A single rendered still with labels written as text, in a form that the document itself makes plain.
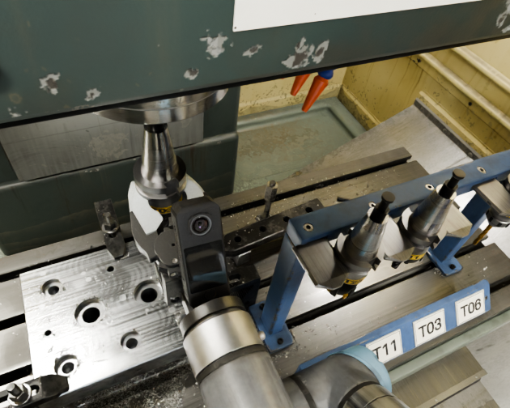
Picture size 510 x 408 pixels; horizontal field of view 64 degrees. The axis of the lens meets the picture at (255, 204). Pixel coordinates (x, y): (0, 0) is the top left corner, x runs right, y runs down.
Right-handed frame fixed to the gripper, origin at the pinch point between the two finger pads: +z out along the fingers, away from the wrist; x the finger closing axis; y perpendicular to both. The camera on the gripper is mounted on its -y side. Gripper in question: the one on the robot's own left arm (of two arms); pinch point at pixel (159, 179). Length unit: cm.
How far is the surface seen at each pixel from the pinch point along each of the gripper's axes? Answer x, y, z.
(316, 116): 86, 69, 75
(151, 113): -2.0, -17.6, -8.6
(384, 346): 33, 32, -24
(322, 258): 16.5, 4.6, -16.0
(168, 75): -4.0, -29.9, -21.5
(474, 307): 56, 33, -25
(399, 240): 28.3, 4.6, -17.3
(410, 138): 91, 45, 32
